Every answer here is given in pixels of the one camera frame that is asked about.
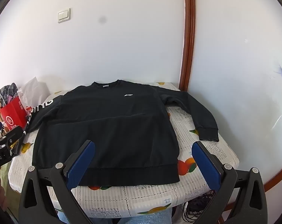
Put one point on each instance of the red paper bag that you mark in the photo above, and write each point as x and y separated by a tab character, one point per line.
12	116

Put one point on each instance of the white plastic bag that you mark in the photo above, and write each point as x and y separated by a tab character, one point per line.
31	91

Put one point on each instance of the wooden door frame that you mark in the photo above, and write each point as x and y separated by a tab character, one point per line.
188	39

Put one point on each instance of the person's leg in jeans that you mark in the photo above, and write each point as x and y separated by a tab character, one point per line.
150	218

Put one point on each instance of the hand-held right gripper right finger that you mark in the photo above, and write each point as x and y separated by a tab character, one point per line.
206	165

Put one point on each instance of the fruit print lace tablecloth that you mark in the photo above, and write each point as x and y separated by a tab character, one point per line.
154	198

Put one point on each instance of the black sweatshirt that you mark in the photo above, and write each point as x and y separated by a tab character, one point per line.
108	133

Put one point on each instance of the wooden baseboard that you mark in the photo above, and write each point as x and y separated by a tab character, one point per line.
276	179

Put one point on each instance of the white light switch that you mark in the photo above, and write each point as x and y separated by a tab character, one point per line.
63	15

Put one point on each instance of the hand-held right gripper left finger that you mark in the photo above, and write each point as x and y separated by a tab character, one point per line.
81	165

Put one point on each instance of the grey checked cloth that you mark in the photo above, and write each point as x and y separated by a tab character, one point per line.
7	93

